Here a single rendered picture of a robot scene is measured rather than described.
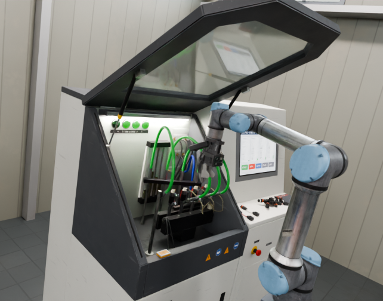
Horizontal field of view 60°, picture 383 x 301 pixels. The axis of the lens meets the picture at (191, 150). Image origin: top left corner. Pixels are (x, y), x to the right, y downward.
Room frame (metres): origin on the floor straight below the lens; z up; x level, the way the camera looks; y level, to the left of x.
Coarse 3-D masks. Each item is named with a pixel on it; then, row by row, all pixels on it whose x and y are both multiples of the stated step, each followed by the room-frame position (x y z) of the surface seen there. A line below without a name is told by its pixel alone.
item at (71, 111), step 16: (64, 96) 1.68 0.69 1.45; (80, 96) 1.56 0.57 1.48; (64, 112) 1.67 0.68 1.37; (80, 112) 1.55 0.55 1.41; (192, 112) 2.02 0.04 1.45; (64, 128) 1.65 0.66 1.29; (80, 128) 1.53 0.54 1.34; (64, 144) 1.64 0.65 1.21; (80, 144) 1.52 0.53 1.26; (64, 160) 1.63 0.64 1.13; (64, 176) 1.62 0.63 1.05; (64, 192) 1.60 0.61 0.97; (64, 208) 1.59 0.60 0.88; (64, 224) 1.58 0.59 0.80; (48, 240) 1.71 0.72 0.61; (64, 240) 1.56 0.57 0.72; (48, 256) 1.69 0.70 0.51; (64, 256) 1.55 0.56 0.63; (48, 272) 1.68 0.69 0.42; (64, 272) 1.54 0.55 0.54; (48, 288) 1.66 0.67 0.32; (64, 288) 1.52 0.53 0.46
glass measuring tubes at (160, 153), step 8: (152, 144) 1.73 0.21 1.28; (160, 144) 1.77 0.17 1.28; (168, 144) 1.81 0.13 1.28; (160, 152) 1.78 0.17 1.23; (144, 160) 1.74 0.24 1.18; (160, 160) 1.79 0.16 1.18; (144, 168) 1.74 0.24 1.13; (160, 168) 1.82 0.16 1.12; (144, 176) 1.75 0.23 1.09; (152, 176) 1.76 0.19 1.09; (160, 176) 1.81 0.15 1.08; (144, 184) 1.73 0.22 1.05; (152, 184) 1.79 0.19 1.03; (160, 184) 1.81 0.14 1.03; (144, 192) 1.73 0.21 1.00; (152, 192) 1.79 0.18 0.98; (152, 200) 1.77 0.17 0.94
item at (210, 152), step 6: (210, 144) 1.41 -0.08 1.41; (216, 144) 1.38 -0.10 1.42; (222, 144) 1.38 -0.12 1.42; (204, 150) 1.41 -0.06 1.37; (210, 150) 1.40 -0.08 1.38; (216, 150) 1.37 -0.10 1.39; (204, 156) 1.40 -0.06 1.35; (210, 156) 1.37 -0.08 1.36; (216, 156) 1.37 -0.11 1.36; (222, 156) 1.40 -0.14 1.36; (204, 162) 1.40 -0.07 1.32; (210, 162) 1.38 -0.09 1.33; (216, 162) 1.38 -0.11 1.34; (222, 162) 1.40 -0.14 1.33
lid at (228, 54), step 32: (224, 0) 1.03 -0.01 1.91; (256, 0) 1.02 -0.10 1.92; (288, 0) 1.08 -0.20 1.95; (192, 32) 1.09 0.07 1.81; (224, 32) 1.17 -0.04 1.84; (256, 32) 1.22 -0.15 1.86; (288, 32) 1.23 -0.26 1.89; (320, 32) 1.29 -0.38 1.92; (128, 64) 1.26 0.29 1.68; (160, 64) 1.26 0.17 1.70; (192, 64) 1.37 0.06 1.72; (224, 64) 1.44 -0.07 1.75; (256, 64) 1.52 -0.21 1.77; (288, 64) 1.55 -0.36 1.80; (96, 96) 1.43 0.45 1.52; (160, 96) 1.60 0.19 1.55; (192, 96) 1.76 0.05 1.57; (224, 96) 1.82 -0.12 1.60
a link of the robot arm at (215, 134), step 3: (207, 129) 1.40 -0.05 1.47; (210, 129) 1.39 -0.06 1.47; (213, 129) 1.38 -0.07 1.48; (207, 132) 1.40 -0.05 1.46; (210, 132) 1.38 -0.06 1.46; (213, 132) 1.38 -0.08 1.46; (216, 132) 1.38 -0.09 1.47; (219, 132) 1.38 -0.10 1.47; (222, 132) 1.39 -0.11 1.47; (207, 135) 1.39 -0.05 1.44; (210, 135) 1.38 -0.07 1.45; (213, 135) 1.38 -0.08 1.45; (216, 135) 1.38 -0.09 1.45; (219, 135) 1.38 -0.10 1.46; (222, 135) 1.40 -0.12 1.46; (210, 138) 1.39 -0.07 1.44; (213, 138) 1.38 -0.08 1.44; (216, 138) 1.38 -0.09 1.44; (219, 138) 1.38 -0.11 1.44; (222, 138) 1.41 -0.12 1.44
